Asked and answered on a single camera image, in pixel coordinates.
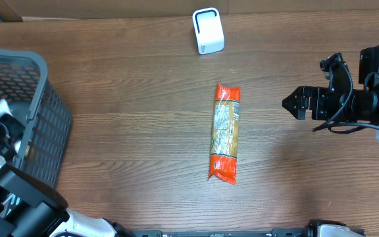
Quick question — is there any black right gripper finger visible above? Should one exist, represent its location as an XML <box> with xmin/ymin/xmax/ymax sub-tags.
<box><xmin>288</xmin><ymin>109</ymin><xmax>306</xmax><ymax>120</ymax></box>
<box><xmin>282</xmin><ymin>86</ymin><xmax>310</xmax><ymax>111</ymax></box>

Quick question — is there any orange pasta package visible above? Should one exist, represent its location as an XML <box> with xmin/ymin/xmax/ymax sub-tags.
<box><xmin>208</xmin><ymin>84</ymin><xmax>240</xmax><ymax>185</ymax></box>

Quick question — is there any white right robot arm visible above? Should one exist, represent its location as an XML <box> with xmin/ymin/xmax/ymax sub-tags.
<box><xmin>282</xmin><ymin>45</ymin><xmax>379</xmax><ymax>143</ymax></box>

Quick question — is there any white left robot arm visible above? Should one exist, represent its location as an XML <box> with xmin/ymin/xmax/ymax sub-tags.
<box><xmin>0</xmin><ymin>113</ymin><xmax>132</xmax><ymax>237</ymax></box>

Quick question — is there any white barcode scanner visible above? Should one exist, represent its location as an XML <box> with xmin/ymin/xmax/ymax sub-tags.
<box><xmin>192</xmin><ymin>7</ymin><xmax>224</xmax><ymax>55</ymax></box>

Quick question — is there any grey plastic shopping basket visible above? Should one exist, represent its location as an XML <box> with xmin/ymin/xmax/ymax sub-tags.
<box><xmin>0</xmin><ymin>49</ymin><xmax>72</xmax><ymax>187</ymax></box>

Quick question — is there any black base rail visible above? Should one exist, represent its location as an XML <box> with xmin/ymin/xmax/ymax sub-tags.
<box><xmin>130</xmin><ymin>219</ymin><xmax>365</xmax><ymax>237</ymax></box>

